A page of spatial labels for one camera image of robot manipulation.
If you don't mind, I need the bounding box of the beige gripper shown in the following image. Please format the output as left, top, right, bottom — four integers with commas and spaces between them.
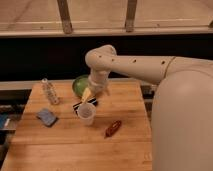
81, 69, 109, 103

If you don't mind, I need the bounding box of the green ceramic bowl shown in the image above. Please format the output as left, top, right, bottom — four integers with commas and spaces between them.
72, 75, 88, 97

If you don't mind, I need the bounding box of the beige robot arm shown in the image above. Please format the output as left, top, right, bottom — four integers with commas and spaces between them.
83, 45, 213, 171

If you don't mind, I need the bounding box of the black white striped packet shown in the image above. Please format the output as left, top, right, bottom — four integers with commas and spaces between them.
72, 98, 98, 115

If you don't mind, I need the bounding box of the translucent plastic cup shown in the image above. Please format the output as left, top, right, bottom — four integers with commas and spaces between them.
77, 103, 96, 126

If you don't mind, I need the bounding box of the clear plastic water bottle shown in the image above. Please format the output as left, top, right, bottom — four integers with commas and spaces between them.
42, 78, 59, 105

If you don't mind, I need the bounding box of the blue sponge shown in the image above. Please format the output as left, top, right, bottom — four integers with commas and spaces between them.
37, 108, 58, 127

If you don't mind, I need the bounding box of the left wooden post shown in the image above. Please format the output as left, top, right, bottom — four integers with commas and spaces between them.
57, 0, 73, 34

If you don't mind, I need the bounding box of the wooden post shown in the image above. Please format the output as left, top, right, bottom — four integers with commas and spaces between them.
57, 0, 73, 34
125, 0, 137, 32

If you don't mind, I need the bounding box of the right wooden post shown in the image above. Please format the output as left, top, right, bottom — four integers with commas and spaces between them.
125, 0, 137, 32

